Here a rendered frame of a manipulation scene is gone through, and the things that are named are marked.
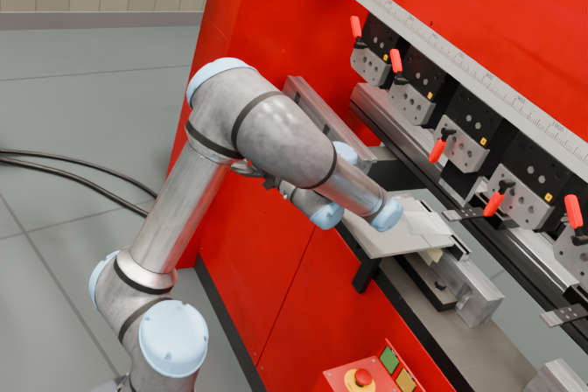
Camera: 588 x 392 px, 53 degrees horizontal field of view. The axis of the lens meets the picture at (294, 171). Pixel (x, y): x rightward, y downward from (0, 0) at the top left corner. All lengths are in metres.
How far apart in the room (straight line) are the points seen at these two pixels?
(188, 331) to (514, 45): 0.88
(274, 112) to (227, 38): 1.14
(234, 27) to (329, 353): 1.05
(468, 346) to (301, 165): 0.73
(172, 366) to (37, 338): 1.30
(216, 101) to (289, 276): 1.05
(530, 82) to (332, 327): 0.86
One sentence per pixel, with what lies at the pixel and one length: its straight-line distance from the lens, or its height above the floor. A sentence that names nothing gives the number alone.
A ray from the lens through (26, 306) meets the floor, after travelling 2.37.
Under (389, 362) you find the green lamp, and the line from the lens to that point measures 1.40.
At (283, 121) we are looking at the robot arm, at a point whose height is 1.39.
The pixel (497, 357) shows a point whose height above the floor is 0.87.
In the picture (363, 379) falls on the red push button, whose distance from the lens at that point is 1.34.
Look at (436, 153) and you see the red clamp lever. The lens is 1.44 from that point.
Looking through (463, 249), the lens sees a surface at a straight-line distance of 1.50.
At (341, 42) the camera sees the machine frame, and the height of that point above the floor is 1.09.
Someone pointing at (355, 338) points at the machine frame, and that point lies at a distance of 1.64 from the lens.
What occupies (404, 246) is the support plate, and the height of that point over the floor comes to 1.00.
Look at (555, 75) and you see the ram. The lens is 1.29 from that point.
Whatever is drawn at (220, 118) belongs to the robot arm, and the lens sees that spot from 0.91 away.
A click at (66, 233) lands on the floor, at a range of 2.65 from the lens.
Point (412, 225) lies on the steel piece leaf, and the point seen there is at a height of 1.00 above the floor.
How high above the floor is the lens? 1.78
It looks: 32 degrees down
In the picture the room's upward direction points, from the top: 20 degrees clockwise
